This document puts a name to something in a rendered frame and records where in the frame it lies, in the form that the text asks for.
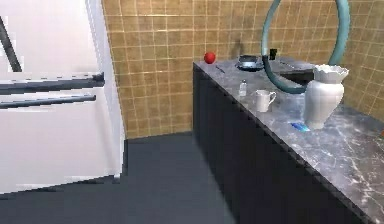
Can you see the thin dark utensil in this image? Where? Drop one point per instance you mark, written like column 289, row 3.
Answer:
column 220, row 69

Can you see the small clear shaker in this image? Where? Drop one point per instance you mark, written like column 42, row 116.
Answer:
column 243, row 88

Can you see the red apple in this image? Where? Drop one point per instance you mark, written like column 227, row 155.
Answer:
column 209, row 57

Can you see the white mug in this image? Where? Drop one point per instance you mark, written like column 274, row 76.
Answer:
column 263, row 100

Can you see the black cabinet with marble worktop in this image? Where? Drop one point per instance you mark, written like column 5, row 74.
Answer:
column 253, row 156

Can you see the dark pan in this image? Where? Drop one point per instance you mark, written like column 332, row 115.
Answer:
column 249, row 62

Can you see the small black cup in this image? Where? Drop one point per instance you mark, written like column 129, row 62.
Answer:
column 273, row 53

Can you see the blue sponge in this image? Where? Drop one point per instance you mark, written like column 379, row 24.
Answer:
column 299, row 126

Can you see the dark sink basin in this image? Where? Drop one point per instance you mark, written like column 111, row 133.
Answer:
column 293, row 71

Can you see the white vase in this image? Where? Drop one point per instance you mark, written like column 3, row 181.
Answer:
column 324, row 96

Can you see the white fridge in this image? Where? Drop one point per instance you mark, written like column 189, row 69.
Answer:
column 53, row 126

